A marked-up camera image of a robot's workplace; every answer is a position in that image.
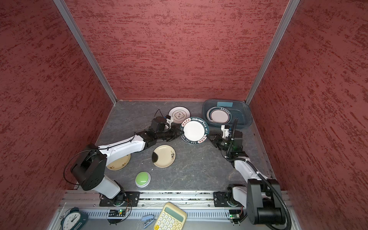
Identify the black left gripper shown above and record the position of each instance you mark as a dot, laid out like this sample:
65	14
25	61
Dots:
174	131

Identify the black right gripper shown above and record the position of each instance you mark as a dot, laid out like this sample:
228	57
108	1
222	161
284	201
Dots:
216	139

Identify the green rim hao shi plate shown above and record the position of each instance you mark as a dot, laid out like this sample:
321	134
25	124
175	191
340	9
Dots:
195	130

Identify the white plate black line motif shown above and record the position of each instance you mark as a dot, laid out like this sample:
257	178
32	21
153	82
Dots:
179	114

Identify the white plate green red rim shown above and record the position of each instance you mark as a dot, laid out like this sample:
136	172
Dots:
219	115

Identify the cream yellow plate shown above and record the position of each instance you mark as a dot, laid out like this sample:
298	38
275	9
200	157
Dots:
163	156

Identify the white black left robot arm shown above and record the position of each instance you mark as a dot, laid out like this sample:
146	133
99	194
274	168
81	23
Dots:
89	167

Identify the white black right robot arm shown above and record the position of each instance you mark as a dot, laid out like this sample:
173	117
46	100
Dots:
261	197

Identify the beige plate under left arm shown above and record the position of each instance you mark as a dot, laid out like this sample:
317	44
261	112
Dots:
119	164

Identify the translucent blue plastic bin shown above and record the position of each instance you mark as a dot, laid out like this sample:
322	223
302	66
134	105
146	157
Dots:
240	111

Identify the light blue bin label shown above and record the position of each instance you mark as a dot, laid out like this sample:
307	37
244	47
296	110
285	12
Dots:
224	104

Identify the green push button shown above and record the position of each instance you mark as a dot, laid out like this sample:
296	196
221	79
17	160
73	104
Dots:
142	179

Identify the yellow calculator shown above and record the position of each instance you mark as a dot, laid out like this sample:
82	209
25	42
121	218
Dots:
170	218

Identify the blue stapler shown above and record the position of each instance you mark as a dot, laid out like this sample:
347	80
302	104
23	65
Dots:
147	220

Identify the teal alarm clock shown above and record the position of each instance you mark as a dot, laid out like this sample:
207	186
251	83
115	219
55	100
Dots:
74	219

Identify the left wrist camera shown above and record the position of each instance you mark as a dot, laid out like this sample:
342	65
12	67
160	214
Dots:
169	121

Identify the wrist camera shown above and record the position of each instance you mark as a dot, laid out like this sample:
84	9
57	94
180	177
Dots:
225	131
169	121

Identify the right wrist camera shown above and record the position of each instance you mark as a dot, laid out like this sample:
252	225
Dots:
225	131

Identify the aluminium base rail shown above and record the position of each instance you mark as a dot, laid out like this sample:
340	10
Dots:
198	205

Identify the aluminium right corner post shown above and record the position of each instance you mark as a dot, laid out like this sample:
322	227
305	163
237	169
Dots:
283	24

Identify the aluminium corner post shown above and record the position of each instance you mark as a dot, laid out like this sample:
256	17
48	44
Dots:
72	25
283	24

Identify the aluminium left corner post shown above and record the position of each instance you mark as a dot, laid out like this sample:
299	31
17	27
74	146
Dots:
72	25

